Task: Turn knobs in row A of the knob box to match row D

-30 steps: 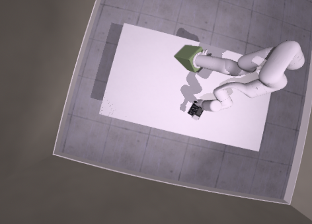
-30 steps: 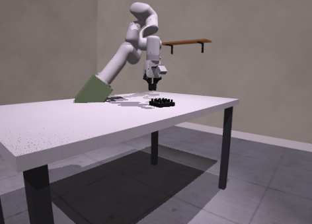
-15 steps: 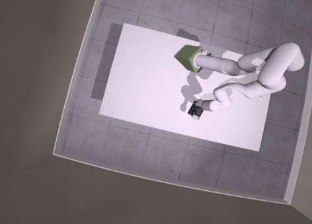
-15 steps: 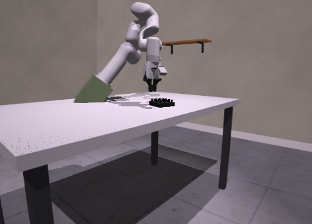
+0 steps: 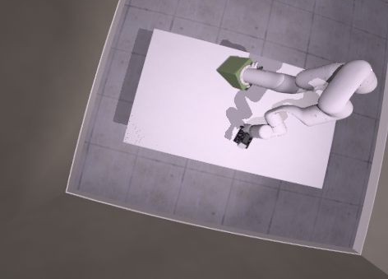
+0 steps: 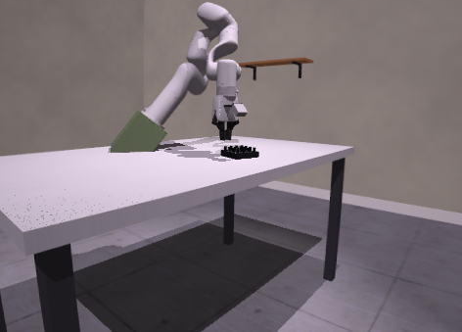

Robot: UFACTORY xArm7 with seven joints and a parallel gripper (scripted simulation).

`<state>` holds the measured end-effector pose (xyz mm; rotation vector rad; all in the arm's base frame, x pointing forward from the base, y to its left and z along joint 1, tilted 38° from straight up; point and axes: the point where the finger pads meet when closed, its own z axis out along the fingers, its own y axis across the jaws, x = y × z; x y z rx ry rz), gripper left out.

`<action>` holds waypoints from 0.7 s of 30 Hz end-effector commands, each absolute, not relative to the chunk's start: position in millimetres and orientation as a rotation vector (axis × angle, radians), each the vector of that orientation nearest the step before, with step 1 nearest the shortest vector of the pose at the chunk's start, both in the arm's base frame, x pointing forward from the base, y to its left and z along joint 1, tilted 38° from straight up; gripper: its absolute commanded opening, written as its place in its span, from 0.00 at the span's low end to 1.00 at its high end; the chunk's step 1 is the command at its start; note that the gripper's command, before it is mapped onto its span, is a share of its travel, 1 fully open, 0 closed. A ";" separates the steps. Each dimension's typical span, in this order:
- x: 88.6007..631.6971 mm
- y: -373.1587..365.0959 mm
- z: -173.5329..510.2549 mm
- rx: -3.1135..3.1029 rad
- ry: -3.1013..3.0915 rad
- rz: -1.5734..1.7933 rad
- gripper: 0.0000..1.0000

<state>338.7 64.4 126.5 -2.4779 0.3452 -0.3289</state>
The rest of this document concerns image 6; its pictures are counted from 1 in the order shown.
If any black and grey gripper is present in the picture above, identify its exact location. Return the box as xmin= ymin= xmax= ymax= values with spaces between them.
xmin=211 ymin=94 xmax=239 ymax=140

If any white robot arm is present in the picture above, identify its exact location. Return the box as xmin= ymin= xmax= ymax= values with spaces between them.
xmin=141 ymin=2 xmax=241 ymax=129

